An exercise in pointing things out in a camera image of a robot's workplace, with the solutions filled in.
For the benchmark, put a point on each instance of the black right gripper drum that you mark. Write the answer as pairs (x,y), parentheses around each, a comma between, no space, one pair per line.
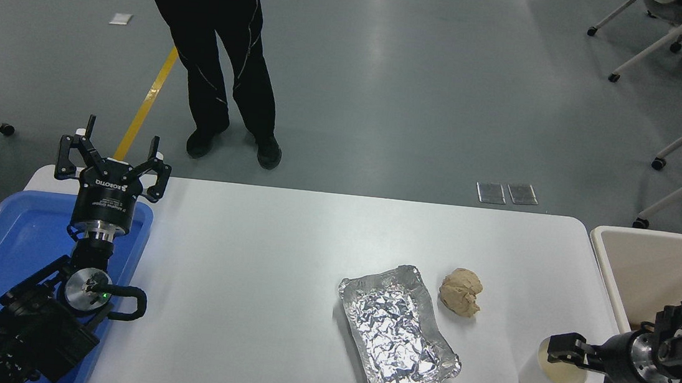
(619,365)

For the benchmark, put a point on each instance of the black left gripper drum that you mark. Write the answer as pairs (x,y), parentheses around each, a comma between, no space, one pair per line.
(107,201)

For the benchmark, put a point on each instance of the white paper cup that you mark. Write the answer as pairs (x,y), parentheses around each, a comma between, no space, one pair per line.
(539,379)

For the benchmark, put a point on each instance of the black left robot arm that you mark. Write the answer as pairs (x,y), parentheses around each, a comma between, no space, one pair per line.
(39,331)

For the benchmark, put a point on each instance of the blue plastic tray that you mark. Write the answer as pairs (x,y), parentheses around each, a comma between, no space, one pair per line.
(17,235)

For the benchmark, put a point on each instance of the crumpled tan paper ball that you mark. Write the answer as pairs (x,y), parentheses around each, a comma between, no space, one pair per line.
(460,292)

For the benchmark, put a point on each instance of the metal floor plate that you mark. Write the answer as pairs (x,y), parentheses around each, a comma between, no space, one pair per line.
(491,193)
(522,194)

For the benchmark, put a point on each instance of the crumpled foil tray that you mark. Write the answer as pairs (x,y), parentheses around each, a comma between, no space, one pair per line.
(393,334)

